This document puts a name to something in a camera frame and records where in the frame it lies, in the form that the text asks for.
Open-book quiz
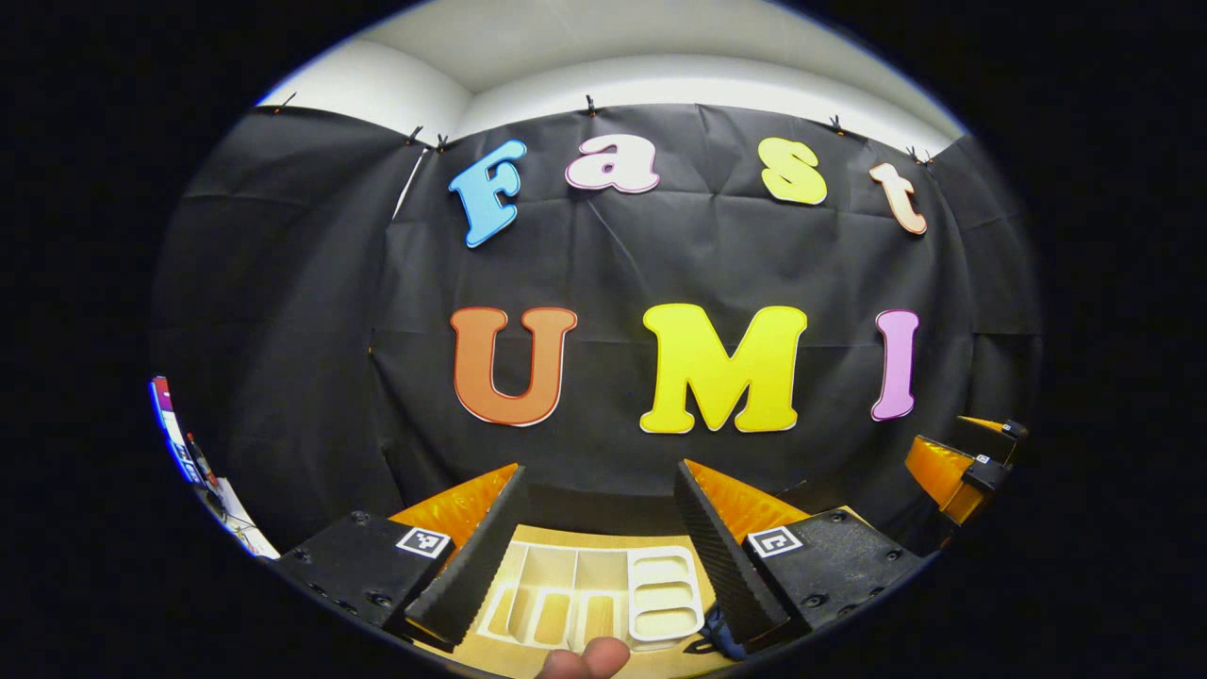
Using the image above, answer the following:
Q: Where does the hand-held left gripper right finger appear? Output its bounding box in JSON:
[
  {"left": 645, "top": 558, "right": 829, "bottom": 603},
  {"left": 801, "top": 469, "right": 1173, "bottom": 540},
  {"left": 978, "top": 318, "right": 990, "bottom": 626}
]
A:
[{"left": 672, "top": 459, "right": 925, "bottom": 647}]

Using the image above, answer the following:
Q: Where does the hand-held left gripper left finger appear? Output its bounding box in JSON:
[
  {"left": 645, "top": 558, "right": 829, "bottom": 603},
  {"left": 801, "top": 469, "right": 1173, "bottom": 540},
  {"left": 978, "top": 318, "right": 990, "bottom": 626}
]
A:
[{"left": 273, "top": 462, "right": 529, "bottom": 653}]

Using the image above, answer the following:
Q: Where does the blue and black schoolbag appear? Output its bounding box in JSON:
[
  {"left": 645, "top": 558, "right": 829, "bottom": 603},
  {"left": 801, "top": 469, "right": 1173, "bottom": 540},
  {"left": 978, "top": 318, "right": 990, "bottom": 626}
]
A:
[{"left": 691, "top": 602, "right": 748, "bottom": 662}]

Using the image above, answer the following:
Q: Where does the white plastic bookshelf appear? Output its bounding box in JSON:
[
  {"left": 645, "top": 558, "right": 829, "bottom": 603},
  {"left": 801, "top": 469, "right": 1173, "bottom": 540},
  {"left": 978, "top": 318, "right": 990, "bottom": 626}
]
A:
[{"left": 474, "top": 542, "right": 707, "bottom": 653}]

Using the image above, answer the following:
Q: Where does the white side desk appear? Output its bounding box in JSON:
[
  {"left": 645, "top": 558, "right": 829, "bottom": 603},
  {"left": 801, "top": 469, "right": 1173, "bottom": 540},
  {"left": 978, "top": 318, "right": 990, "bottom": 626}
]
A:
[{"left": 193, "top": 476, "right": 282, "bottom": 560}]

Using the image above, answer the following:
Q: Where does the computer monitor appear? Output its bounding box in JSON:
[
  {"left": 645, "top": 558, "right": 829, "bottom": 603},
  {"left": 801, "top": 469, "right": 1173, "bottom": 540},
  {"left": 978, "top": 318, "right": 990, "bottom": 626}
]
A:
[{"left": 148, "top": 375, "right": 200, "bottom": 483}]

